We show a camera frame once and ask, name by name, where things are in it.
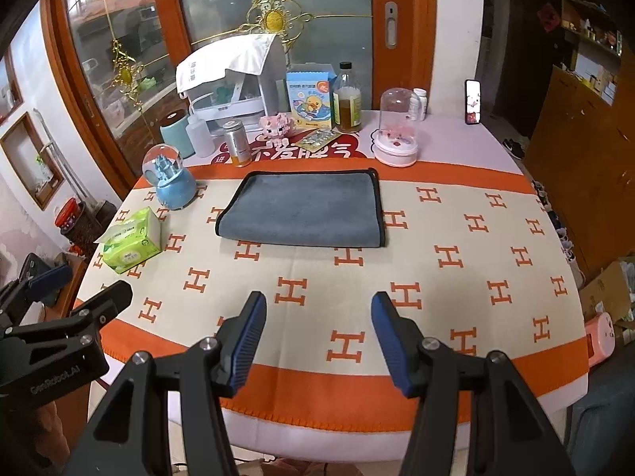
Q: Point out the orange framed glass door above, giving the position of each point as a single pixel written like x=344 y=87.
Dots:
x=407 y=34

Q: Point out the white printed table cover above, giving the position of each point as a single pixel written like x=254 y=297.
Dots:
x=446 y=146

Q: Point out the white squeeze bottle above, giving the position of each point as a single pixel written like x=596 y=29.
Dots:
x=199 y=134

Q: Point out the cluttered wall shelf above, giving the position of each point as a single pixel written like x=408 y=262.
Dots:
x=593 y=44

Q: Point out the cardboard box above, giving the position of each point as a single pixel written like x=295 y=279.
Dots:
x=607 y=287

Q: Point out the red container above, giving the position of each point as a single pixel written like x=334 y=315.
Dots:
x=68 y=215

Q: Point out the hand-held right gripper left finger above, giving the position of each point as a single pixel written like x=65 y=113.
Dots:
x=246 y=344

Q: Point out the blue box with duck print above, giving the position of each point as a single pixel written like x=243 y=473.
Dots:
x=310 y=101

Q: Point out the smartphone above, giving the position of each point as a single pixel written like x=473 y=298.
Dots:
x=473 y=101

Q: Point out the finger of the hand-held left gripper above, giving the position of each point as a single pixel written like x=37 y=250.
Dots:
x=49 y=277
x=101 y=305

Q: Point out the blue snow globe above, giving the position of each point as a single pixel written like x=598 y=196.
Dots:
x=173 y=188

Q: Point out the pink block toy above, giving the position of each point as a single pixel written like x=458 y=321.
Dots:
x=276 y=126

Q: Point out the grey towel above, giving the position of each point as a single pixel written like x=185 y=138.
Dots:
x=297 y=208

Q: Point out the glass bottle with brown liquid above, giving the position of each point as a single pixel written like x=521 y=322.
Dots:
x=348 y=104

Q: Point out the pink plastic toy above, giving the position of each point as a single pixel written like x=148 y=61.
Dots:
x=599 y=339

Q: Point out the wooden cabinet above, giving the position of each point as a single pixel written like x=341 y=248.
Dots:
x=580 y=168

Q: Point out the white pill bottle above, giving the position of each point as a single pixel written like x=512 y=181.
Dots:
x=420 y=104

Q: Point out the teal cylindrical humidifier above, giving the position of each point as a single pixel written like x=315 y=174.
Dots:
x=176 y=136

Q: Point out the dark sneaker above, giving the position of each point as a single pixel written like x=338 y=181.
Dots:
x=516 y=147

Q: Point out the white storage rack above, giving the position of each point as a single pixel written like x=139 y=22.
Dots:
x=270 y=79

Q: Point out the pill blister pack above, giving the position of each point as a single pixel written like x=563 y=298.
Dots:
x=319 y=140

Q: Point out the metal can with orange label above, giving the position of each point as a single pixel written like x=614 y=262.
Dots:
x=235 y=146

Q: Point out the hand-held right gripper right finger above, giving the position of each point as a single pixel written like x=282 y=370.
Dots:
x=393 y=344

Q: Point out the orange patterned blanket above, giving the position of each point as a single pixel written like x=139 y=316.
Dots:
x=347 y=277

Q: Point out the green tissue pack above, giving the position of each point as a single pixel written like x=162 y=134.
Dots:
x=129 y=245

